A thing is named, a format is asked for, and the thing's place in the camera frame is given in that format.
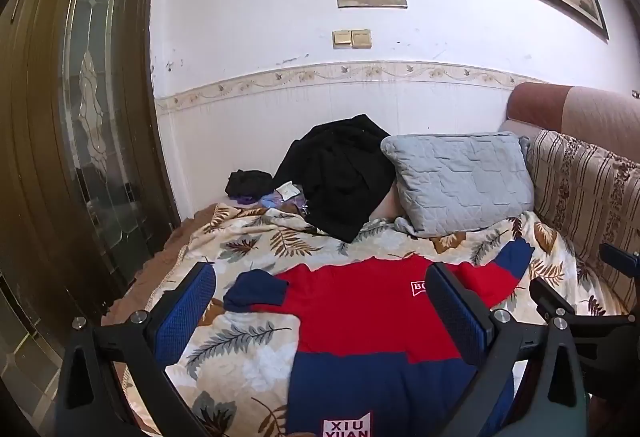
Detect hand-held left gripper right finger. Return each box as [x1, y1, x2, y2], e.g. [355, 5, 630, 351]
[424, 262, 588, 437]

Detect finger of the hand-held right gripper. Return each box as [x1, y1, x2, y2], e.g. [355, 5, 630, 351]
[529, 277, 581, 318]
[599, 243, 640, 280]

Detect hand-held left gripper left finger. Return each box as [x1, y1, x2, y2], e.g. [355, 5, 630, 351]
[54, 261, 217, 437]

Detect red and blue sweater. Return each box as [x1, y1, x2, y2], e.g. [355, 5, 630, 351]
[223, 237, 535, 437]

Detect striped floral sofa cushion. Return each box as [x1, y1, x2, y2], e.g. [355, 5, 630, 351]
[520, 130, 640, 314]

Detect brown fringed bedsheet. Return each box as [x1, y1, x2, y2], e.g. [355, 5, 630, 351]
[101, 206, 217, 335]

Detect leaf print blanket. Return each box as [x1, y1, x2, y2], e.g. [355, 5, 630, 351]
[102, 203, 632, 437]

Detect pale pink cushion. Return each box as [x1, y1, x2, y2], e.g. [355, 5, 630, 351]
[369, 184, 405, 224]

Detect purple cloth items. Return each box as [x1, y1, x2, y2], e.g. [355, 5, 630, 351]
[237, 190, 312, 219]

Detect grey quilted pillow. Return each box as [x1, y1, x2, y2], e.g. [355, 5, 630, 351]
[381, 132, 536, 239]

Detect small black cloth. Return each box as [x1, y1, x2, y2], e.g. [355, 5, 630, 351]
[225, 170, 275, 199]

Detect brown sofa backrest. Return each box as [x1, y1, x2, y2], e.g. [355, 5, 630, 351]
[500, 83, 640, 164]

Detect black garment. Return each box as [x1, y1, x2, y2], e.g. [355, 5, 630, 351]
[273, 114, 397, 243]

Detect wooden door with glass panel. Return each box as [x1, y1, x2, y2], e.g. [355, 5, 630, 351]
[0, 0, 182, 418]

